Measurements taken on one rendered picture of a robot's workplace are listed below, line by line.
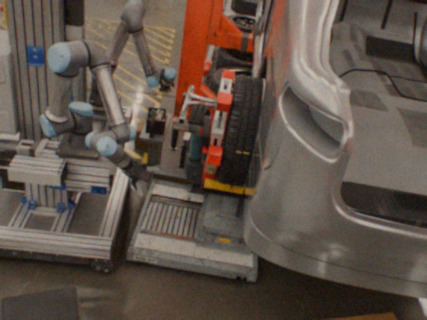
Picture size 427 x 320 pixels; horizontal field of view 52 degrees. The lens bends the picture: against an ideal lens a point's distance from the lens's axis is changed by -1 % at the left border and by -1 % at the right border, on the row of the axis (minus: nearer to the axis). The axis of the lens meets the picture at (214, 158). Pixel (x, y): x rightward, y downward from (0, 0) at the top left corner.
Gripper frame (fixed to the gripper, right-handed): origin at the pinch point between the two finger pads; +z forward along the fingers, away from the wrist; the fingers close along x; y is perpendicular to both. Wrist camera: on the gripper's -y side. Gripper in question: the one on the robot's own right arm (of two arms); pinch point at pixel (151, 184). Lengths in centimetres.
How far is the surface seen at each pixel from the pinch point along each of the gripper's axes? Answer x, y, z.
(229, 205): -26, 17, 89
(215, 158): -32.3, -2.5, 26.7
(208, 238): 0, 16, 87
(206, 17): -111, 50, 9
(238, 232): -13, 3, 94
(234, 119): -54, -5, 19
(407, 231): -26, -108, 10
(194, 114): -47, 16, 14
